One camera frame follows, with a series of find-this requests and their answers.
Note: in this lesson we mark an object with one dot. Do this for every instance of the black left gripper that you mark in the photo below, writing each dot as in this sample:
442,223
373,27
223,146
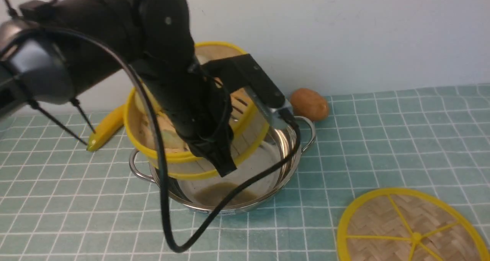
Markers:
198,108

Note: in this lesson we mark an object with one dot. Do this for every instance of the yellow rimmed bamboo steamer basket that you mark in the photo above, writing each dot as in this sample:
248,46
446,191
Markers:
247,123

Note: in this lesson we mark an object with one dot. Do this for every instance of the yellow rimmed woven steamer lid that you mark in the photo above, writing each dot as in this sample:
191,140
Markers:
401,224

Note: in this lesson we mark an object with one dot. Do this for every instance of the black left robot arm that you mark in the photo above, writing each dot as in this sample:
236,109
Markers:
153,36

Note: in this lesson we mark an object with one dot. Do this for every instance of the stainless steel pot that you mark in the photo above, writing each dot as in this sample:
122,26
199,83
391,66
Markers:
203,195

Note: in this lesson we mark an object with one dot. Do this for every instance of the brown potato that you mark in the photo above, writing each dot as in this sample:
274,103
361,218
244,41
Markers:
309,104

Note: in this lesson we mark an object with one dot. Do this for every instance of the yellow banana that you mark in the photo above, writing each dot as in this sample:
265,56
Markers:
106,129

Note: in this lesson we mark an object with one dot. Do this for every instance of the green checkered tablecloth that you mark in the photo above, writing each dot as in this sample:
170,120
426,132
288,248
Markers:
62,203

